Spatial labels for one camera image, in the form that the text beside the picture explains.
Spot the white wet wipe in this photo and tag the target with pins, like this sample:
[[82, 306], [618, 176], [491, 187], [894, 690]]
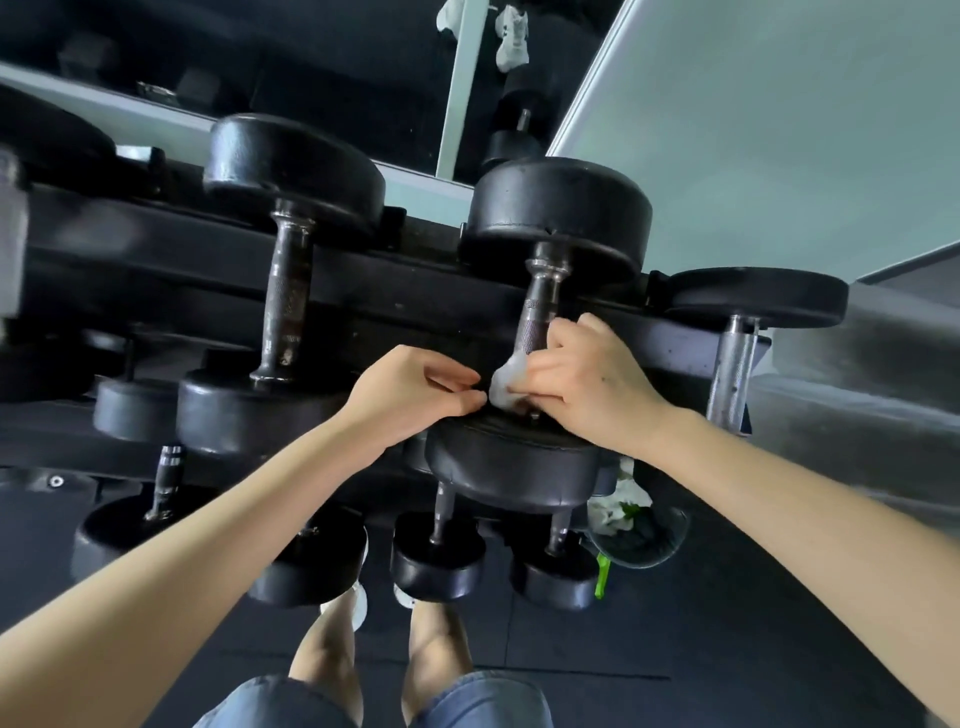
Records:
[[502, 390]]

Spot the person's left white sneaker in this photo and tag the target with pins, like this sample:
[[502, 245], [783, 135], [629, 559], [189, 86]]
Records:
[[361, 607]]

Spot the person's right forearm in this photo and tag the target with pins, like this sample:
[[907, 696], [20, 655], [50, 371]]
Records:
[[810, 540]]

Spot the green wet wipes pack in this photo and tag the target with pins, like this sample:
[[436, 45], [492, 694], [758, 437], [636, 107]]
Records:
[[602, 577]]

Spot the black dumbbell rack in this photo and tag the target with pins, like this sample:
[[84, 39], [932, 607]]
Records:
[[412, 292]]

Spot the person's left forearm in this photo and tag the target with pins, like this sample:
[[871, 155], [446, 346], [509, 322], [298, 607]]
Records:
[[187, 570]]

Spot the person's right hand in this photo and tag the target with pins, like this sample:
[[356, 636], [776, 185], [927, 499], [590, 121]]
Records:
[[600, 390]]

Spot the person's right white sneaker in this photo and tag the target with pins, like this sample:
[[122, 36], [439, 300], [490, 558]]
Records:
[[405, 596]]

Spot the person's white sneaker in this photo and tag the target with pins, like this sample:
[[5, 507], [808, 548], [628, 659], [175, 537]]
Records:
[[361, 607], [405, 596]]

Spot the person's left hand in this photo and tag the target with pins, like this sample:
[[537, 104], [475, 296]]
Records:
[[405, 397]]

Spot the person's right leg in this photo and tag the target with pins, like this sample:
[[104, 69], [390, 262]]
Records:
[[439, 652]]

